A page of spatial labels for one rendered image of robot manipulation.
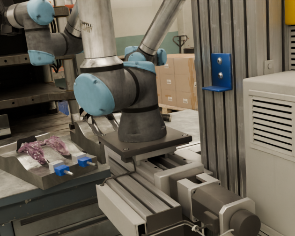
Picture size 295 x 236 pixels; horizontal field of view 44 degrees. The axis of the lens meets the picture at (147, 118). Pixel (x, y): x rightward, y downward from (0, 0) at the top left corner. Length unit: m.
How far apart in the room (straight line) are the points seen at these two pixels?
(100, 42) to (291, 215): 0.59
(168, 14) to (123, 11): 7.72
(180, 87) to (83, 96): 4.77
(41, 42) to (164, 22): 0.50
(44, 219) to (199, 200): 0.93
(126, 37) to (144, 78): 8.09
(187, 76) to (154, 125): 4.47
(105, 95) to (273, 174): 0.44
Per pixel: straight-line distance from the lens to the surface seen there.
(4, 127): 2.31
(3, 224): 1.59
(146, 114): 1.06
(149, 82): 1.05
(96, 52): 0.94
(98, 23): 0.94
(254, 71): 0.85
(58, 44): 1.19
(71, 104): 2.31
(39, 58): 1.16
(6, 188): 1.56
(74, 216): 1.66
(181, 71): 5.60
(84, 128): 1.84
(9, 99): 2.30
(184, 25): 9.66
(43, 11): 1.14
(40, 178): 1.46
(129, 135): 1.06
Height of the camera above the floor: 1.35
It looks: 13 degrees down
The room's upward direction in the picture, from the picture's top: 6 degrees counter-clockwise
